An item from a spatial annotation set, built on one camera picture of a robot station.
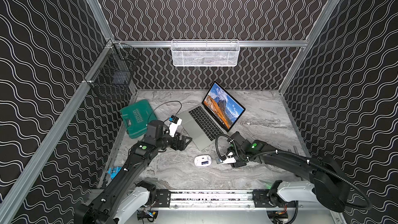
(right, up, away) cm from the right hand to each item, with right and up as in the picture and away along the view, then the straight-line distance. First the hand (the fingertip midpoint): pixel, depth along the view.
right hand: (230, 153), depth 85 cm
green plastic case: (-57, +19, +12) cm, 61 cm away
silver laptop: (-6, +19, +18) cm, 27 cm away
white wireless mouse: (-15, -4, -1) cm, 16 cm away
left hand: (-22, +11, -10) cm, 26 cm away
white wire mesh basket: (-13, +62, +19) cm, 66 cm away
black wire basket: (-68, +45, +8) cm, 82 cm away
